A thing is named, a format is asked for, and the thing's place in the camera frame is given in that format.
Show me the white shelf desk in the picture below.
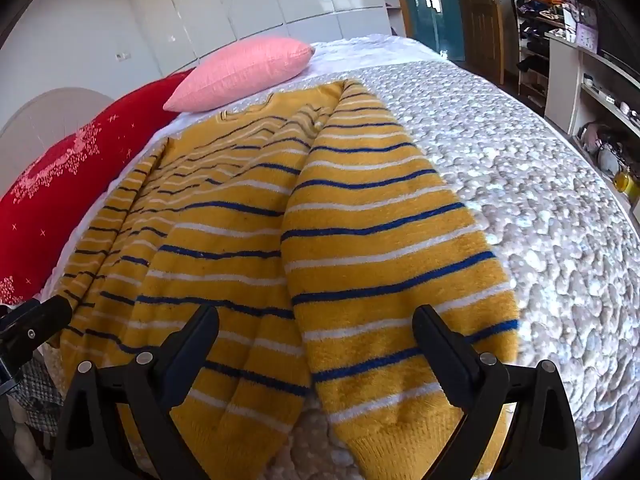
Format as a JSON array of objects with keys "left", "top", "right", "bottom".
[{"left": 543, "top": 29, "right": 640, "bottom": 213}]

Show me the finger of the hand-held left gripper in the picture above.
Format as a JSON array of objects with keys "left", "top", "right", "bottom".
[
  {"left": 0, "top": 294, "right": 74, "bottom": 356},
  {"left": 0, "top": 299, "right": 41, "bottom": 331}
]

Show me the red patterned pillow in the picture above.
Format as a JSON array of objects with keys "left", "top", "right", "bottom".
[{"left": 0, "top": 67, "right": 197, "bottom": 307}]

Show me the teal glass door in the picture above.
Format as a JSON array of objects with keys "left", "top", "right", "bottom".
[{"left": 399, "top": 0, "right": 467, "bottom": 62}]

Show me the black television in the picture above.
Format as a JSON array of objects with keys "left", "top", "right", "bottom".
[{"left": 594, "top": 0, "right": 640, "bottom": 73}]

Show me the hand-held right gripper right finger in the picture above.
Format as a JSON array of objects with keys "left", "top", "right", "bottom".
[{"left": 412, "top": 304, "right": 582, "bottom": 480}]

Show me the pink pillow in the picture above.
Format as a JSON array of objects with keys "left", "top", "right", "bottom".
[{"left": 163, "top": 36, "right": 316, "bottom": 113}]

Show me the yellow striped sweater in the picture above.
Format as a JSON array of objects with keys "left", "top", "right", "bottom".
[{"left": 51, "top": 78, "right": 522, "bottom": 477}]

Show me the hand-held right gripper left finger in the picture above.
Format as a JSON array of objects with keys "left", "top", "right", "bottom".
[{"left": 52, "top": 304, "right": 221, "bottom": 480}]

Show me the checked cloth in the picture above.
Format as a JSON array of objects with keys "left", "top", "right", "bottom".
[{"left": 12, "top": 357, "right": 68, "bottom": 438}]

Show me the person's left forearm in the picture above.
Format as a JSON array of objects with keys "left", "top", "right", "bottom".
[{"left": 9, "top": 407, "right": 51, "bottom": 480}]

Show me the white shoe rack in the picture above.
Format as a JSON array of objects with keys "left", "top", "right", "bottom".
[{"left": 515, "top": 10, "right": 568, "bottom": 117}]

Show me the brown wooden door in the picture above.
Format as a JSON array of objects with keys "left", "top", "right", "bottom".
[{"left": 451, "top": 0, "right": 506, "bottom": 87}]

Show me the bed with quilted cover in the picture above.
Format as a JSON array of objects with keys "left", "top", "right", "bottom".
[{"left": 272, "top": 59, "right": 640, "bottom": 480}]

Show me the pink bag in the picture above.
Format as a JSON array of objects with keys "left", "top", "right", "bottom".
[{"left": 579, "top": 122, "right": 609, "bottom": 154}]

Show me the beige rounded headboard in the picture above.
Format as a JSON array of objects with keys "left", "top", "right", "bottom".
[{"left": 0, "top": 87, "right": 119, "bottom": 173}]

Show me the white glossy wardrobe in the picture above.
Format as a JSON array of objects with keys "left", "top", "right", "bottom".
[{"left": 125, "top": 0, "right": 407, "bottom": 77}]

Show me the yellow container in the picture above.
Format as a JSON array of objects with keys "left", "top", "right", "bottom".
[{"left": 612, "top": 169, "right": 637, "bottom": 197}]

